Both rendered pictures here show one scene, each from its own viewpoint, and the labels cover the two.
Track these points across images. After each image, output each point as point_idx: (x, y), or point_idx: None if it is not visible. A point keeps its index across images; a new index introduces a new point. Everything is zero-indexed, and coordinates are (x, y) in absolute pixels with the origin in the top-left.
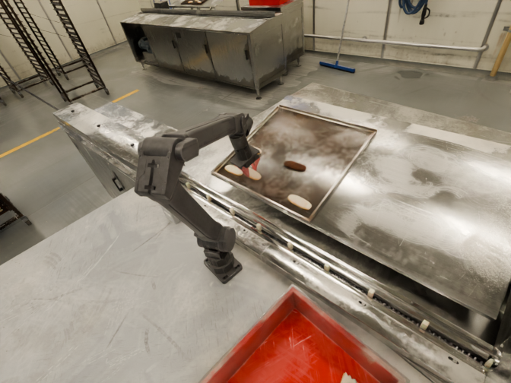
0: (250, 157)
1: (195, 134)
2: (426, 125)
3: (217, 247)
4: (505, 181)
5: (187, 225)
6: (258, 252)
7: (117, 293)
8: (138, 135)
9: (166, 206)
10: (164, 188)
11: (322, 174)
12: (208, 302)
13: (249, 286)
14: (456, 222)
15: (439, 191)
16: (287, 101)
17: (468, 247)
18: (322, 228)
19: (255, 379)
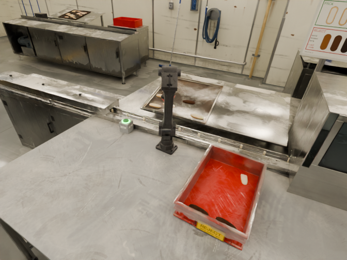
0: None
1: None
2: None
3: (170, 132)
4: (277, 103)
5: (167, 113)
6: (185, 138)
7: (109, 166)
8: (80, 90)
9: (168, 97)
10: (176, 84)
11: (203, 104)
12: (166, 162)
13: (184, 153)
14: (265, 117)
15: (255, 108)
16: None
17: (271, 125)
18: (211, 126)
19: (204, 183)
